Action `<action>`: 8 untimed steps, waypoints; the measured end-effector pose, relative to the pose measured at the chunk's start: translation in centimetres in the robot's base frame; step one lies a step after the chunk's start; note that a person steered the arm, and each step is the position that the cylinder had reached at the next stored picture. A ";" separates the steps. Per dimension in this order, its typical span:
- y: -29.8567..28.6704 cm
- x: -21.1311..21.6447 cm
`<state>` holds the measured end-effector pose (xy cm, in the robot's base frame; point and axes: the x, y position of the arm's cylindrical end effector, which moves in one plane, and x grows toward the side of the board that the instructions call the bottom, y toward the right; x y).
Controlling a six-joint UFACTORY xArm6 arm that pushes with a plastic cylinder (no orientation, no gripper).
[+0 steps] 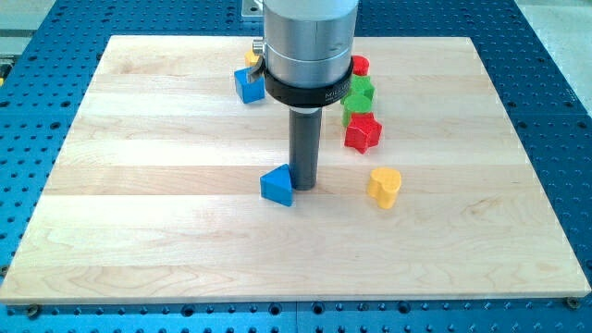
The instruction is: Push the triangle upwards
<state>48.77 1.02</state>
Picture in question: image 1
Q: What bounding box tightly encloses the blue triangle block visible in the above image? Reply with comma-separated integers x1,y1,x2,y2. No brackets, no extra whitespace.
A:
260,164,293,206

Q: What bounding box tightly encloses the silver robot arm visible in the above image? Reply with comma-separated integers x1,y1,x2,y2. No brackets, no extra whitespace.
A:
247,0,359,114

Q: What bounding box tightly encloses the yellow block behind arm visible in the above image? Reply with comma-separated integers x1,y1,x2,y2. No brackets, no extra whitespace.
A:
244,50,261,68

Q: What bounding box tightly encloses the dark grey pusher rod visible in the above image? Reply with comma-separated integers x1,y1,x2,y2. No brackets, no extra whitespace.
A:
289,107,322,191

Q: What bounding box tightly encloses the red star block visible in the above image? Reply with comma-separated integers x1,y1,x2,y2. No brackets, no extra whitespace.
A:
344,112,382,154

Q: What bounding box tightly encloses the blue cube block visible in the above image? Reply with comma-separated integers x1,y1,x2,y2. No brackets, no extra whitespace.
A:
234,68,265,104

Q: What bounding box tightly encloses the yellow heart block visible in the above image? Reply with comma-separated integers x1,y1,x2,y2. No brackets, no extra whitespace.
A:
366,167,401,209

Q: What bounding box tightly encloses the green cylinder block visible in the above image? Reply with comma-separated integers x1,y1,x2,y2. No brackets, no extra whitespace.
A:
341,94,373,128

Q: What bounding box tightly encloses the green hexagon block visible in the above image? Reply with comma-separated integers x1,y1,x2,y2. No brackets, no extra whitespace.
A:
340,74,375,105

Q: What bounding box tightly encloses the red cylinder block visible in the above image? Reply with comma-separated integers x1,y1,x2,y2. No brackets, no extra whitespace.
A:
351,55,370,76

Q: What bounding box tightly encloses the light wooden board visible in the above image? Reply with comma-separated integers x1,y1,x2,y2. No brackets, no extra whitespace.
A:
1,35,590,304

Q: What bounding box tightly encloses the silver bracket at top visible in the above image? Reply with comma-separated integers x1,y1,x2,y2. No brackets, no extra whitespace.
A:
240,0,263,21

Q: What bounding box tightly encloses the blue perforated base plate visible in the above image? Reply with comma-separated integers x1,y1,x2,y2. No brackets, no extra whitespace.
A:
1,0,591,332

